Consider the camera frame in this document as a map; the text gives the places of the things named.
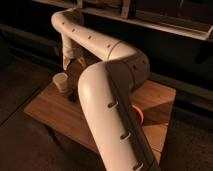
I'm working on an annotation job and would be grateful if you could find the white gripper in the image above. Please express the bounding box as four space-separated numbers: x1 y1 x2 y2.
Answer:
62 36 87 70

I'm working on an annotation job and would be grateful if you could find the red ceramic bowl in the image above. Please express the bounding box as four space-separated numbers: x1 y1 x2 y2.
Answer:
132 104 144 124

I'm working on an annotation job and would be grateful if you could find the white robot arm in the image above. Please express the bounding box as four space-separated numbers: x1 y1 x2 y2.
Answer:
51 8 161 171

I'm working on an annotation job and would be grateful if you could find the white shelf ledge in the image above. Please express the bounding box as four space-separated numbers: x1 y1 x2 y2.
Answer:
33 0 213 42

